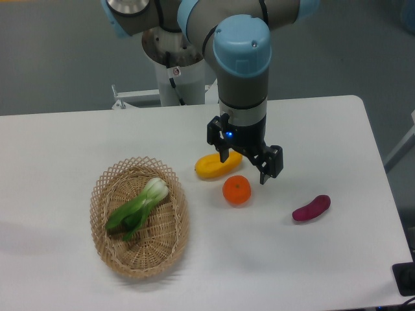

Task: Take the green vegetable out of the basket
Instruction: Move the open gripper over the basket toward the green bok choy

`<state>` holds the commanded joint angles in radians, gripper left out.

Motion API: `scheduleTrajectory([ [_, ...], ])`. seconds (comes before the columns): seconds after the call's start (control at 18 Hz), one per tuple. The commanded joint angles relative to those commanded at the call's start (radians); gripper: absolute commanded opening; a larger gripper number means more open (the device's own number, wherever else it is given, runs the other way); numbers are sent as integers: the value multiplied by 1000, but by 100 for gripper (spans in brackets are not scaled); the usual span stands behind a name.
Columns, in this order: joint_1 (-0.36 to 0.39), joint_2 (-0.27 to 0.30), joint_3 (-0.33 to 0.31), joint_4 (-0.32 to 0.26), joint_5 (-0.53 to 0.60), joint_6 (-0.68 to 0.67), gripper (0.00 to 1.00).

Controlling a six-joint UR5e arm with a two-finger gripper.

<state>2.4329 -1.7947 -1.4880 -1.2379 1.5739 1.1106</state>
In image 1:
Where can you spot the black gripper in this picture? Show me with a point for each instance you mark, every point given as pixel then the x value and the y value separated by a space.
pixel 247 140

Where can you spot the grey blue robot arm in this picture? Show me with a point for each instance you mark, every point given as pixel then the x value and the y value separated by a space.
pixel 234 39

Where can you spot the woven wicker basket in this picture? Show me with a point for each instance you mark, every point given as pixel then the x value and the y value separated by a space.
pixel 152 239

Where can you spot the yellow mango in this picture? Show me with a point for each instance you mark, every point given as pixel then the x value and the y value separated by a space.
pixel 210 166

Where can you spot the orange tangerine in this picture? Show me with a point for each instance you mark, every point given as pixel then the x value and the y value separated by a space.
pixel 236 190

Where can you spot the purple sweet potato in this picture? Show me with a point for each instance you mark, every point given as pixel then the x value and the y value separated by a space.
pixel 313 209

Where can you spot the green bok choy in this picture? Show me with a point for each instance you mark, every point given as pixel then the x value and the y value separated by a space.
pixel 137 207

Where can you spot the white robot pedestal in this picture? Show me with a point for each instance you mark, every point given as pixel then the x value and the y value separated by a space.
pixel 179 70

